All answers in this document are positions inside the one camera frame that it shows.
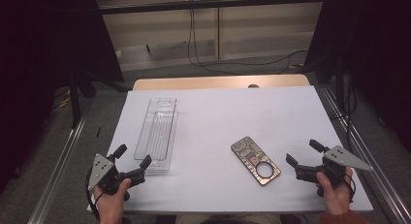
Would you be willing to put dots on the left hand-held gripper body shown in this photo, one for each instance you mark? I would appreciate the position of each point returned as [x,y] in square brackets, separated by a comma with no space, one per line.
[101,169]

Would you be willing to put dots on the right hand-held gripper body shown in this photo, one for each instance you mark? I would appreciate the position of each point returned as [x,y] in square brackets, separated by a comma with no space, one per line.
[345,157]

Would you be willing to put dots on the clear plastic packaging tray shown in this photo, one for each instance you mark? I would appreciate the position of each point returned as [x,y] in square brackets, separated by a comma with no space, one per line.
[158,133]

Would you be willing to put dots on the person's left hand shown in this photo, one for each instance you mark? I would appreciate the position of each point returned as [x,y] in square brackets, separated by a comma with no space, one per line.
[111,206]

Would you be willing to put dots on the person's right hand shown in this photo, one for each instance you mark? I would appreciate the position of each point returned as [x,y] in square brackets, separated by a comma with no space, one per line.
[337,198]

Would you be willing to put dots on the small black floor object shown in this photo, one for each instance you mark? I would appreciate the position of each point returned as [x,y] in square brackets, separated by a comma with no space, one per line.
[98,132]

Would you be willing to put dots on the black stand leg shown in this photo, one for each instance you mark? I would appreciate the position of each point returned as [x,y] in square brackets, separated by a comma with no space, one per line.
[75,101]

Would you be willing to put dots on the white table cover sheet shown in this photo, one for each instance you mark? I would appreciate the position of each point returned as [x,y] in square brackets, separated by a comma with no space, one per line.
[226,120]

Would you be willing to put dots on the wooden table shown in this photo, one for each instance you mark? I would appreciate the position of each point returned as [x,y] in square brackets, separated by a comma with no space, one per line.
[210,82]

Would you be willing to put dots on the black curtain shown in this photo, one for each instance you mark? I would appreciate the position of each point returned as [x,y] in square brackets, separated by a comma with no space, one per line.
[378,56]
[42,56]

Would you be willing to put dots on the black horizontal bar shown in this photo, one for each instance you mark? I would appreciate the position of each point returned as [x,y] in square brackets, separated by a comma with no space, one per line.
[210,4]

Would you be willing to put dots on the metal floor rail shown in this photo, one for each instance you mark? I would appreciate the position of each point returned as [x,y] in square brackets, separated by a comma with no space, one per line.
[55,172]
[381,182]

